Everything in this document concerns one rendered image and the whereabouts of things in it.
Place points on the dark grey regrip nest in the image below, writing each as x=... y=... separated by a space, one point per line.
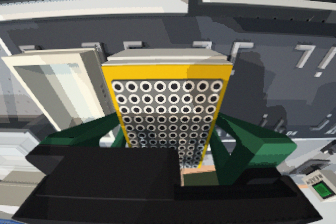
x=229 y=146

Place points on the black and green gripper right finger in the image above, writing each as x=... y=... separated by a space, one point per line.
x=256 y=147

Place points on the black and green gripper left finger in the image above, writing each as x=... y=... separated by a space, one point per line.
x=88 y=134

